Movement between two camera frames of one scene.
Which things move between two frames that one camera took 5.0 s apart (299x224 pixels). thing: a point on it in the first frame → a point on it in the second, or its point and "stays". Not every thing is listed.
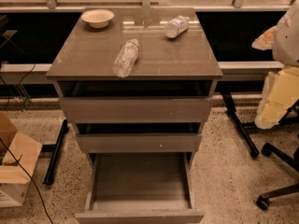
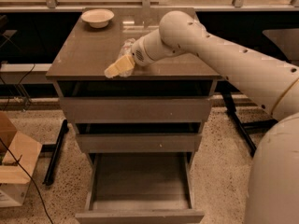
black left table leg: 56,148 stays
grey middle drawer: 138,137 stays
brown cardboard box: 14,179 stays
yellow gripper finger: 280,92 → 125,63
